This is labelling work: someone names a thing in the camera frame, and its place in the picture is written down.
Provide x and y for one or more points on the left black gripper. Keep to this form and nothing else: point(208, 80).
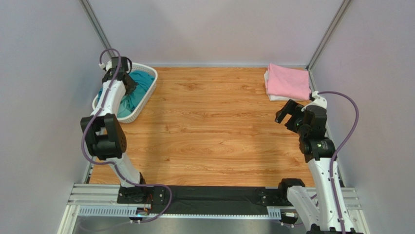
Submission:
point(132, 87)

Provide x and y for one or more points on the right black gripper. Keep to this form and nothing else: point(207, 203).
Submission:
point(290, 113)

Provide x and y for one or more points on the teal t shirt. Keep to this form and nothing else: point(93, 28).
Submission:
point(130, 103)

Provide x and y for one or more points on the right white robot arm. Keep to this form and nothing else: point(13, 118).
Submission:
point(319, 181)

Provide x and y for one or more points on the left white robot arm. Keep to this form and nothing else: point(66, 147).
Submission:
point(103, 136)

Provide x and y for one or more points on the white plastic laundry basket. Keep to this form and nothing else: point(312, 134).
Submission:
point(112, 98)

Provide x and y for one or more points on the folded pink t shirt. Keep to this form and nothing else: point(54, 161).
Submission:
point(288, 81)

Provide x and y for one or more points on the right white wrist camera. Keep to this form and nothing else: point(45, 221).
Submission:
point(317, 100)

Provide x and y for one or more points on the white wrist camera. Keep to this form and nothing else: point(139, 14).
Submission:
point(317, 100)
point(106, 66)

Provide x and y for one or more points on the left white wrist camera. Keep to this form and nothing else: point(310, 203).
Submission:
point(106, 66)

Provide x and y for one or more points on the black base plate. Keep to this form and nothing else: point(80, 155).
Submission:
point(204, 200)

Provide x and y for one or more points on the aluminium frame rail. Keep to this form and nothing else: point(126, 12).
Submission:
point(290, 203)

